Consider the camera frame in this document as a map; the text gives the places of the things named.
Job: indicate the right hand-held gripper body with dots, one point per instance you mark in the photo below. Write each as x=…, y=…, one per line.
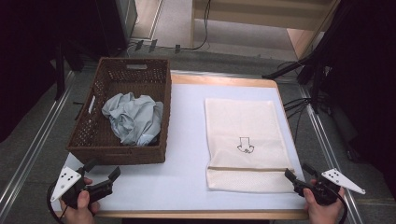
x=323, y=190

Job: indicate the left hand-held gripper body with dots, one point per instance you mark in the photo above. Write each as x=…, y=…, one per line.
x=96, y=190

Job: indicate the brown wicker basket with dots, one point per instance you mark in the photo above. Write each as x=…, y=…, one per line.
x=93, y=140

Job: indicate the light blue garment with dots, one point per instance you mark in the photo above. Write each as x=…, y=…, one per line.
x=134, y=119

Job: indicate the person's right hand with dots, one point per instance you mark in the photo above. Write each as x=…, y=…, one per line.
x=322, y=213

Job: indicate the person's left hand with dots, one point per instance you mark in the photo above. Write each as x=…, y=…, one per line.
x=79, y=210

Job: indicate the white table mat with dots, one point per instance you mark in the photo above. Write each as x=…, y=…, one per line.
x=183, y=174

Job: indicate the black stand leg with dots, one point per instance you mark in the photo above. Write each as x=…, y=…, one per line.
x=60, y=71

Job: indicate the black metal stand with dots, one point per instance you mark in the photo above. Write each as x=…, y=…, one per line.
x=311, y=62

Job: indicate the dark cabinet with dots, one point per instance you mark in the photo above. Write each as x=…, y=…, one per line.
x=118, y=25

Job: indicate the light wooden shelf unit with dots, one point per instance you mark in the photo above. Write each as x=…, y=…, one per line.
x=249, y=15

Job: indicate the metal floor rail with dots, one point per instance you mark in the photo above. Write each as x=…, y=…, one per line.
x=327, y=149
x=34, y=140

